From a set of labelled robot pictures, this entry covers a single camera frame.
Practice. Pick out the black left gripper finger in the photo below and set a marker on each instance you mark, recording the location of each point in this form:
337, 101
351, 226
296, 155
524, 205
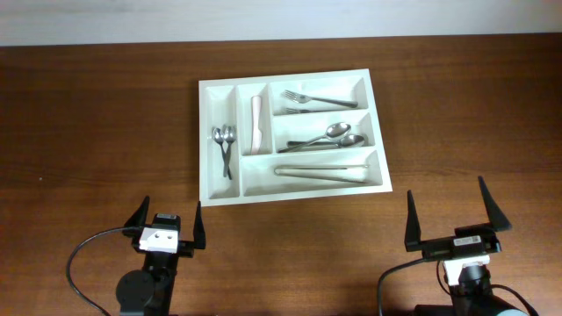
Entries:
139, 217
199, 236

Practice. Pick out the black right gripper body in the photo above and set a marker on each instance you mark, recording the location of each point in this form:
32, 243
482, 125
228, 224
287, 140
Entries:
436, 250

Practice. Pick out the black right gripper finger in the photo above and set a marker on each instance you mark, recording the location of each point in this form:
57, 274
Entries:
497, 220
413, 233

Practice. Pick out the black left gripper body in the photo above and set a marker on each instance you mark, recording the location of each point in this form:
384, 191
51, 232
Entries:
185, 248

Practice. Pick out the metal chopstick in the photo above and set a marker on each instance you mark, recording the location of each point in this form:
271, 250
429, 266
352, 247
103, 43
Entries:
320, 167
326, 178

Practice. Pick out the small metal spoon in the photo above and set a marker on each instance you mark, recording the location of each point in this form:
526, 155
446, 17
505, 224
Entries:
218, 138
229, 136

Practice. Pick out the pink and white plastic knife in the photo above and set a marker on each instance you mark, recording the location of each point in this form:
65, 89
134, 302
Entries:
256, 133

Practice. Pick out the large metal spoon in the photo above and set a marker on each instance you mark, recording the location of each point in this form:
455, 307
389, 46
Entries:
334, 132
351, 140

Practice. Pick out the metal fork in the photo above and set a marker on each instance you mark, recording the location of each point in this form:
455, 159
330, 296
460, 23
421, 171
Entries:
302, 99
291, 111

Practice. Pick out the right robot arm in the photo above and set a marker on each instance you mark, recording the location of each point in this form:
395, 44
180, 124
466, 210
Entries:
473, 296

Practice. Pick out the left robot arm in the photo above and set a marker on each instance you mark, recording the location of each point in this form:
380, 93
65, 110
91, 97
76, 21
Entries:
148, 290

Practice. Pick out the white plastic cutlery tray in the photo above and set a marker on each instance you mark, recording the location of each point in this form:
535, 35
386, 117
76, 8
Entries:
227, 102

